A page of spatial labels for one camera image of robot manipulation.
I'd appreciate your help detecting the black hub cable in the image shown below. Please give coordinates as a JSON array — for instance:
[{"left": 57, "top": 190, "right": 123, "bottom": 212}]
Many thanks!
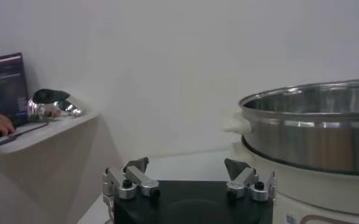
[{"left": 13, "top": 120, "right": 51, "bottom": 139}]

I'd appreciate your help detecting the white electric cooker base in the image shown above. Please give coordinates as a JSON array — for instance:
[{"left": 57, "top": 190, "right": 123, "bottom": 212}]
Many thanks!
[{"left": 227, "top": 141, "right": 359, "bottom": 224}]

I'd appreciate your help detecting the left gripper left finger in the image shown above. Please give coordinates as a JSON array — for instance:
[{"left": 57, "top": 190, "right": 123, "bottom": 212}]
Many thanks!
[{"left": 102, "top": 156, "right": 161, "bottom": 200}]

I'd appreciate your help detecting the black laptop computer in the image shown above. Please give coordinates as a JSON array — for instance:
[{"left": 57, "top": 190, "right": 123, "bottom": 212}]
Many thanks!
[{"left": 0, "top": 52, "right": 30, "bottom": 128}]

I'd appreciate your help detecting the white side table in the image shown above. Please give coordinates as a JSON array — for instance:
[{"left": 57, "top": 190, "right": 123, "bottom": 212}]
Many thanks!
[{"left": 0, "top": 110, "right": 125, "bottom": 224}]

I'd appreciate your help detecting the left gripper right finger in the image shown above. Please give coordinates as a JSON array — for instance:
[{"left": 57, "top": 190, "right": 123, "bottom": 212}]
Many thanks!
[{"left": 224, "top": 158, "right": 277, "bottom": 202}]

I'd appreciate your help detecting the stainless steel steamer basket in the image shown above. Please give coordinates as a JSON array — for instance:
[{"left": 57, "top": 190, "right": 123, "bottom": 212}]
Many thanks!
[{"left": 223, "top": 78, "right": 359, "bottom": 177}]

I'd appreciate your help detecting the chrome headset with black visor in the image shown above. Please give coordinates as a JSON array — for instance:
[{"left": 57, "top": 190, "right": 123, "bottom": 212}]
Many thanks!
[{"left": 26, "top": 88, "right": 83, "bottom": 122}]

